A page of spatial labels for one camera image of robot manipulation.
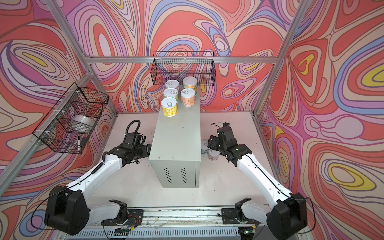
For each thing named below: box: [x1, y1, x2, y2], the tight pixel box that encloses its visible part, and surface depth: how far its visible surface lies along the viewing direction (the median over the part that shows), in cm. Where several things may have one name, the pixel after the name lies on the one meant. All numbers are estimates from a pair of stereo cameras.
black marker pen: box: [77, 135, 81, 153], surface depth 73 cm
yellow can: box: [161, 97, 178, 117], surface depth 71 cm
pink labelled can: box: [165, 79, 180, 90], surface depth 80 cm
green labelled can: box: [163, 88, 179, 100], surface depth 75 cm
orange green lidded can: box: [183, 76, 198, 93], surface depth 78 cm
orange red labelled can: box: [180, 88, 196, 107], surface depth 75 cm
